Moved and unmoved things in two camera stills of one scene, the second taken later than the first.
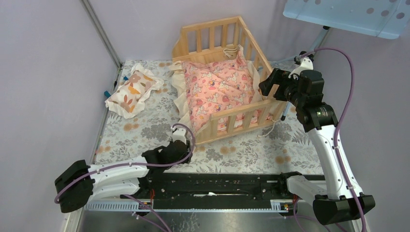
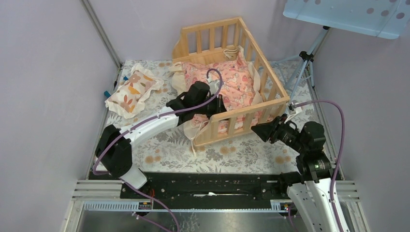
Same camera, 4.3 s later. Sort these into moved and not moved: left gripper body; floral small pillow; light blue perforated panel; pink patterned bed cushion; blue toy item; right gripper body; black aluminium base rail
Moved: pink patterned bed cushion; left gripper body; right gripper body
Not moved: black aluminium base rail; floral small pillow; light blue perforated panel; blue toy item
